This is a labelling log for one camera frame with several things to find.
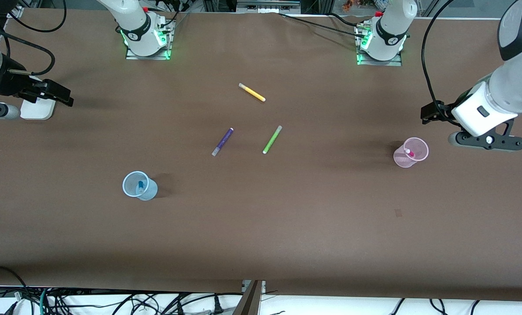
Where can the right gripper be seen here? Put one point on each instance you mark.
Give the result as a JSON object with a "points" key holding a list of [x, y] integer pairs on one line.
{"points": [[8, 84]]}

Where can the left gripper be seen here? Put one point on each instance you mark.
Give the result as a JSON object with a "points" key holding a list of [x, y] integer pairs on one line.
{"points": [[443, 111]]}

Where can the pink marker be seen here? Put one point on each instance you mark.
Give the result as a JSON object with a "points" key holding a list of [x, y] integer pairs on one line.
{"points": [[410, 153]]}

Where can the blue marker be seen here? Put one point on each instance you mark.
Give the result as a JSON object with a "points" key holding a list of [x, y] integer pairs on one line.
{"points": [[141, 186]]}

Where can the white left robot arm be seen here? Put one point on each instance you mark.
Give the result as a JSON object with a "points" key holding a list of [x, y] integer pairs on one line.
{"points": [[514, 83]]}

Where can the white desk lamp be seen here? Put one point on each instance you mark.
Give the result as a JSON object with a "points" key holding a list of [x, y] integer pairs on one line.
{"points": [[36, 113]]}

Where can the pink plastic cup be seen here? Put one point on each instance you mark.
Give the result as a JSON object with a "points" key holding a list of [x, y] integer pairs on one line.
{"points": [[401, 161]]}

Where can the blue plastic cup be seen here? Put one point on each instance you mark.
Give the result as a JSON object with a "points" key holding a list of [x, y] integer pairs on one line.
{"points": [[149, 192]]}

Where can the green marker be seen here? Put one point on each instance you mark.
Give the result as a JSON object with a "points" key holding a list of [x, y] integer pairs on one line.
{"points": [[272, 139]]}

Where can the purple marker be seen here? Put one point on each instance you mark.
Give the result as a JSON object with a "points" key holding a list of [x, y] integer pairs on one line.
{"points": [[222, 141]]}

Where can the yellow marker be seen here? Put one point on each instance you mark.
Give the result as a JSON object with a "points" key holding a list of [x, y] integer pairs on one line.
{"points": [[252, 92]]}

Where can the grey box behind table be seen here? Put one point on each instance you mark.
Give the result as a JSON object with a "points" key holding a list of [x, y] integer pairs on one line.
{"points": [[267, 5]]}

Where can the black power plug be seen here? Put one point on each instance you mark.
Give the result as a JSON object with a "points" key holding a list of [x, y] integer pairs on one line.
{"points": [[217, 305]]}

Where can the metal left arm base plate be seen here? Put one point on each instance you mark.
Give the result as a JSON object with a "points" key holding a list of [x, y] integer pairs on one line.
{"points": [[394, 62]]}

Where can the aluminium frame bracket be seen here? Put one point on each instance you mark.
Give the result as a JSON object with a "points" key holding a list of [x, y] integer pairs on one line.
{"points": [[16, 9]]}

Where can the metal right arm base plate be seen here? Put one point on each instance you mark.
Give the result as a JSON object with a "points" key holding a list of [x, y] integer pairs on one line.
{"points": [[156, 55]]}

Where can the table frame leg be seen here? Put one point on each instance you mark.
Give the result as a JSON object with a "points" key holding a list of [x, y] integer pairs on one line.
{"points": [[250, 302]]}

